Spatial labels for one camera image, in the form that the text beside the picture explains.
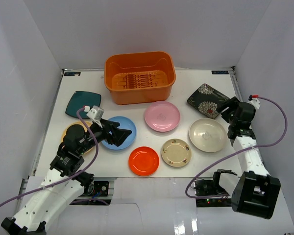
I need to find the black floral square plate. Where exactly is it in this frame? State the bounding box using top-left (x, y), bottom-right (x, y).
top-left (187, 83), bottom-right (229, 119)

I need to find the teal square plate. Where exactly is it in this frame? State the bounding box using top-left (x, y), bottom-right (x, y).
top-left (65, 91), bottom-right (101, 118)

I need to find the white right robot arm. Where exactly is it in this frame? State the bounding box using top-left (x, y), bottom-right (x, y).
top-left (211, 94), bottom-right (281, 219)

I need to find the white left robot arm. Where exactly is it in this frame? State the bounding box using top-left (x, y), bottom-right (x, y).
top-left (1, 119), bottom-right (132, 235)

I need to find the orange plastic bin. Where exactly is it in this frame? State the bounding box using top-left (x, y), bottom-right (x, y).
top-left (104, 51), bottom-right (176, 105)

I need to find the blue round plate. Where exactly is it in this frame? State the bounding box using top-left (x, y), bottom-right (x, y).
top-left (101, 116), bottom-right (137, 150)

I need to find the yellow round plate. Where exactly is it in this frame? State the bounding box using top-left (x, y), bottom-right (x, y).
top-left (61, 120), bottom-right (95, 155)

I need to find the cream white round plate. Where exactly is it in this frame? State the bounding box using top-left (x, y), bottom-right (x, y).
top-left (189, 118), bottom-right (228, 153)

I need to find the orange round plate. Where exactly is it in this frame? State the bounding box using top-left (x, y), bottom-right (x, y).
top-left (128, 146), bottom-right (160, 177)

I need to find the pink round plate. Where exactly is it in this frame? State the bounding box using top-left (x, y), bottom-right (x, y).
top-left (144, 101), bottom-right (181, 132)

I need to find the beige floral round plate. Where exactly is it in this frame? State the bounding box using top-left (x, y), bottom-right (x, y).
top-left (161, 139), bottom-right (192, 168)

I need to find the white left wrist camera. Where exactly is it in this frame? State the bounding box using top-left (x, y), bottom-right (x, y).
top-left (84, 106), bottom-right (104, 122)

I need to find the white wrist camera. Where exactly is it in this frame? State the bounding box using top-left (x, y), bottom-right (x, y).
top-left (84, 106), bottom-right (104, 122)
top-left (248, 94), bottom-right (260, 110)

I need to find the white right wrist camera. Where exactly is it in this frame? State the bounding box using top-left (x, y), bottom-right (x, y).
top-left (248, 94), bottom-right (260, 110)

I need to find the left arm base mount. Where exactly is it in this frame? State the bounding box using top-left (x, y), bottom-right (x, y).
top-left (75, 180), bottom-right (113, 200)

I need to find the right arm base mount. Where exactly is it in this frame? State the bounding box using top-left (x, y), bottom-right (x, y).
top-left (191, 178), bottom-right (231, 208)

